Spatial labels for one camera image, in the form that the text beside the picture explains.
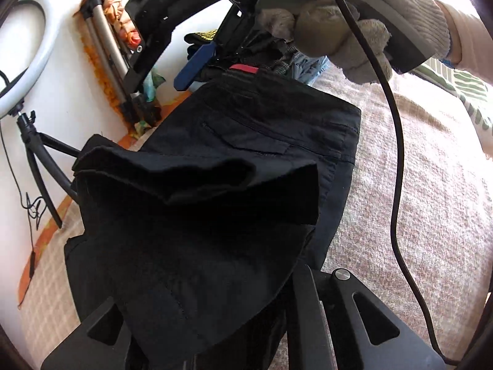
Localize thin black cable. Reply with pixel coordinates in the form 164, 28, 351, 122
0, 70, 50, 278

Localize blue denim garment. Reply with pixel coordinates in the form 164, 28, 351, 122
291, 55, 330, 86

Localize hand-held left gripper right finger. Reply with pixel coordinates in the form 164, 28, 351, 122
286, 264, 447, 370

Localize green patterned cloth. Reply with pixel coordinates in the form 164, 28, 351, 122
134, 67, 167, 136

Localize pile of dark clothes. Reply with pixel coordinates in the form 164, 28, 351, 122
183, 27, 305, 85

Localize orange patterned cloth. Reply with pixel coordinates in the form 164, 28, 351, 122
82, 0, 142, 51

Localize green leaf patterned pillow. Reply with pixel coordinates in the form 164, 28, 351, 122
413, 57, 493, 136

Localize silver tripod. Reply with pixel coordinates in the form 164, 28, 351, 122
79, 0, 163, 126

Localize person's right forearm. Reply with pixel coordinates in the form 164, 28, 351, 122
434, 0, 487, 68

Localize white ring light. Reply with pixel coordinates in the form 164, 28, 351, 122
0, 0, 59, 115

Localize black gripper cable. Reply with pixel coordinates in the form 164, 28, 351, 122
318, 0, 462, 367

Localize black pants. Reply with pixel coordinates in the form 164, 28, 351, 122
63, 67, 363, 370

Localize black ring light tripod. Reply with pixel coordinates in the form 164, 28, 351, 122
15, 110, 84, 229

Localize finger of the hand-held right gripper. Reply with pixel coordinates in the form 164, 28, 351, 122
173, 2, 249, 91

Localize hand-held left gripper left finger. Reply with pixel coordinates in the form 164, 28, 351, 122
40, 296, 134, 370

